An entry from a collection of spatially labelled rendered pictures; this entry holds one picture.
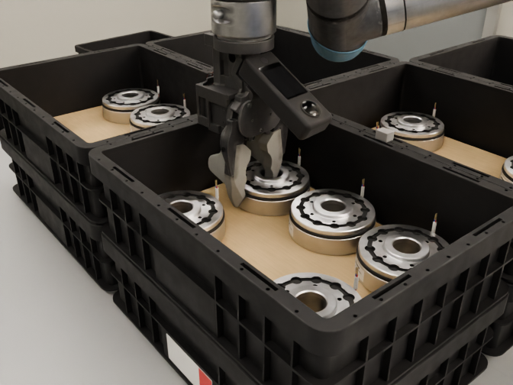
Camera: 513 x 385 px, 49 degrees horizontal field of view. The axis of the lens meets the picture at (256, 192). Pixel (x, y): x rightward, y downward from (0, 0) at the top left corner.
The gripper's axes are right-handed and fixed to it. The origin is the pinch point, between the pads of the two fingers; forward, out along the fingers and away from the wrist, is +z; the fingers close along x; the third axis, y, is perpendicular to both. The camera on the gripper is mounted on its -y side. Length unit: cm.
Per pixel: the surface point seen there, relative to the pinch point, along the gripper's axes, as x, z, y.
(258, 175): -1.2, -1.7, 0.9
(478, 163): -33.2, 2.0, -14.3
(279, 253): 5.7, 2.0, -9.6
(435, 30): -312, 54, 148
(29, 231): 17.5, 14.9, 36.0
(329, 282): 8.8, -1.1, -19.5
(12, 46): -92, 56, 319
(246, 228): 4.7, 2.0, -3.2
